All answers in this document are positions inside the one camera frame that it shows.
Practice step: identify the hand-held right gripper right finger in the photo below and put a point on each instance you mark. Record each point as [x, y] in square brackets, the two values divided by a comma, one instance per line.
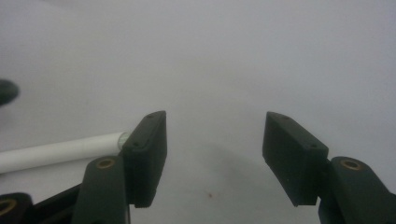
[294, 161]

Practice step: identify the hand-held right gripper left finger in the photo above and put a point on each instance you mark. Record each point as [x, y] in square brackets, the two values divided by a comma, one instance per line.
[144, 161]

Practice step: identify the white pen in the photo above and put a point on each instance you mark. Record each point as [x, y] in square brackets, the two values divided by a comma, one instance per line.
[62, 152]

